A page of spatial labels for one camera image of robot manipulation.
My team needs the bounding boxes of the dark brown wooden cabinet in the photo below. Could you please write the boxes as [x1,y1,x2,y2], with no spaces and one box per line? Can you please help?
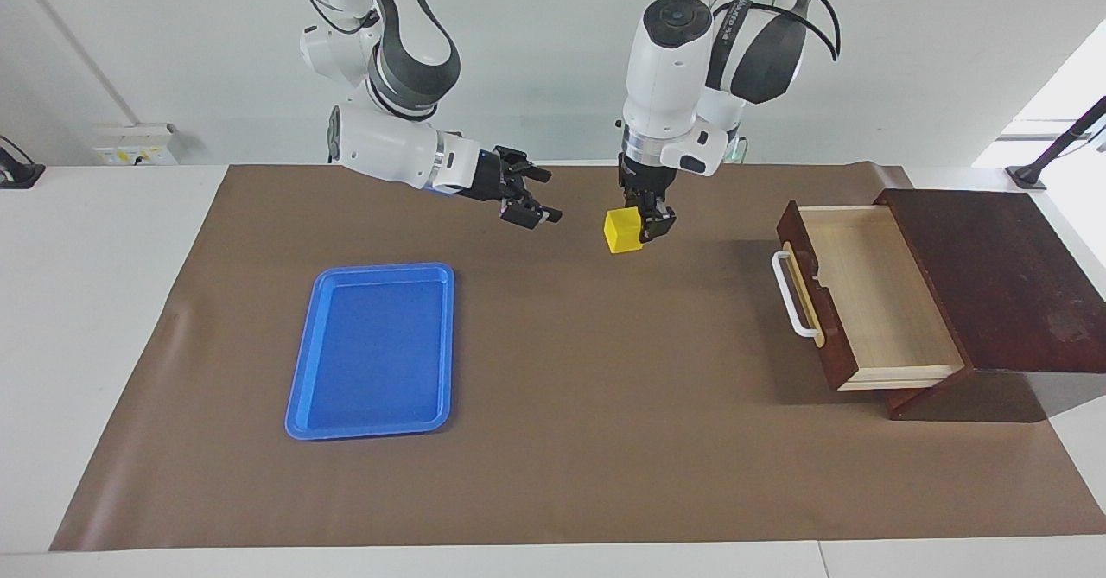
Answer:
[873,187,1106,424]

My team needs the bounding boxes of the brown table mat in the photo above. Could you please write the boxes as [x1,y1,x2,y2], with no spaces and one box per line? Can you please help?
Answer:
[49,161,1106,553]

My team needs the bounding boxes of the wooden drawer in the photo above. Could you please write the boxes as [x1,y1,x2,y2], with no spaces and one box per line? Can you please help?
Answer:
[772,200,974,392]

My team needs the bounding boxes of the yellow cube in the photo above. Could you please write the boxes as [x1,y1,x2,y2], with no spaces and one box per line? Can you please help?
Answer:
[602,206,646,256]

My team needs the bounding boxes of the white wall socket strip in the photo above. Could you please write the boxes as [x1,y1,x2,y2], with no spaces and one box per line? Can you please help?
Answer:
[92,122,179,168]

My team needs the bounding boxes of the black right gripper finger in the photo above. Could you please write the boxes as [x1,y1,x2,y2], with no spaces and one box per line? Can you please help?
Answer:
[493,145,555,187]
[497,185,563,232]

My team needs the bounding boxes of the blue plastic tray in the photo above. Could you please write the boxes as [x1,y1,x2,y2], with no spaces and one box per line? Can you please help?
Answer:
[284,262,456,441]

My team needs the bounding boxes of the white drawer handle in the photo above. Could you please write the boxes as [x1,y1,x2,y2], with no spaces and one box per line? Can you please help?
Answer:
[771,250,823,340]

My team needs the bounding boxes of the black desk clamp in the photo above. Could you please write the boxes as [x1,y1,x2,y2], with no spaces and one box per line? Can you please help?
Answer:
[0,134,47,189]

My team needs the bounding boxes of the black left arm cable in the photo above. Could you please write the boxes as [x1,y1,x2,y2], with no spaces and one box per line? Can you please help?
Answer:
[707,0,844,64]

